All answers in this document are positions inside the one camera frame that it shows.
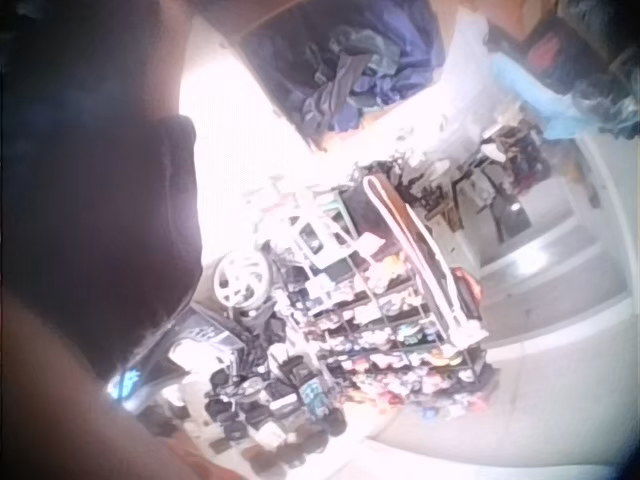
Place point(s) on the brown board with white stripes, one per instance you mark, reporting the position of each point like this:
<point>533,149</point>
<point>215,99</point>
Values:
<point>425,255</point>

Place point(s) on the stroller with white wheel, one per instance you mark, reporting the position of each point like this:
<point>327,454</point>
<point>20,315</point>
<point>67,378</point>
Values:
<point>235,305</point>

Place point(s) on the shoe rack full of shoes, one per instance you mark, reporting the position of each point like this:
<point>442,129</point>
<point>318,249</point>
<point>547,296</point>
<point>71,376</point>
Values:
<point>395,340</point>

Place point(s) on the cardboard box of blue clothes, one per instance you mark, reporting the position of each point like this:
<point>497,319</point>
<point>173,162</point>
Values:
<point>350,75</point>

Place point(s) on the heap of dark shoes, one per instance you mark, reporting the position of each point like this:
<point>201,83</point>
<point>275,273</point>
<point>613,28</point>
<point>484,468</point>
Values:
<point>270,410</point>

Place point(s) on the large white plastic sack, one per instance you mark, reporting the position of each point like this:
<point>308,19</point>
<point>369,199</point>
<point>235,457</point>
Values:
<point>450,110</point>

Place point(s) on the dark cluttered work table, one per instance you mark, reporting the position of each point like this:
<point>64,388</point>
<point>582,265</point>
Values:
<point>495,170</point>

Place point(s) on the light blue plastic bag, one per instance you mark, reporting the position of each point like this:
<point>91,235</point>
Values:
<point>540,100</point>

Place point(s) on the black bag with red print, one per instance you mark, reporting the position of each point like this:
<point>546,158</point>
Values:
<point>550,47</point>

